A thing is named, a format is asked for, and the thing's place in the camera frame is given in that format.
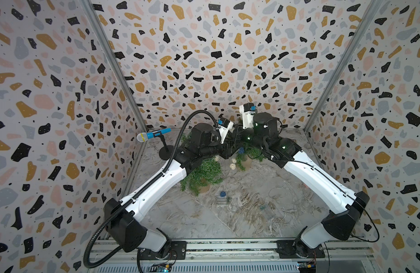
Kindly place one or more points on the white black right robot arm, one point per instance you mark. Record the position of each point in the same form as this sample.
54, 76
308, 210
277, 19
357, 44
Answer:
345, 206

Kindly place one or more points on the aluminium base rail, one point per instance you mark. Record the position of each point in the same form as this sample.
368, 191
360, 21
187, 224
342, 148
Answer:
246, 255

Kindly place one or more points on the clear battery box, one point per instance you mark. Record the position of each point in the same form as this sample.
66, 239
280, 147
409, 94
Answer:
266, 212

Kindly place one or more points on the blue toy microphone on stand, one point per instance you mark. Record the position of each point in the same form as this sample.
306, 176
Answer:
166, 151

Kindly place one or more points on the green right christmas tree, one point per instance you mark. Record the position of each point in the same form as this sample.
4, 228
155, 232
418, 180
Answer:
245, 155

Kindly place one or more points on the green christmas tree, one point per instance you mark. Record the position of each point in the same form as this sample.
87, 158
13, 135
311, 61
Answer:
207, 174
245, 155

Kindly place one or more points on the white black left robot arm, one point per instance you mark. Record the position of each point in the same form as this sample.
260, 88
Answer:
123, 216

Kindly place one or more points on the metal right corner post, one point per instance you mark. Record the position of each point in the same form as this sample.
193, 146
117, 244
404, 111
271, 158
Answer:
367, 18

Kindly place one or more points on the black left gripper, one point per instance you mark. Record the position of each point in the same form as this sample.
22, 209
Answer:
228, 146

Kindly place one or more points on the metal left corner post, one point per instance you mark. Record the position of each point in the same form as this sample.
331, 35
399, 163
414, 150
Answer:
109, 54

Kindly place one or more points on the metal corner post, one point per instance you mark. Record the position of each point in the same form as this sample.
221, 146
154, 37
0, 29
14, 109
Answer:
367, 18
109, 54

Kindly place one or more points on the green left christmas tree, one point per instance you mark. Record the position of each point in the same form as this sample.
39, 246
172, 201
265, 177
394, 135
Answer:
207, 174

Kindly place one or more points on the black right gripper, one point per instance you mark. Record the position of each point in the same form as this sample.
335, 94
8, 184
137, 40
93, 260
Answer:
243, 131

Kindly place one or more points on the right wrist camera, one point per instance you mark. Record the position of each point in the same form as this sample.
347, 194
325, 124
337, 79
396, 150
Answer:
247, 112

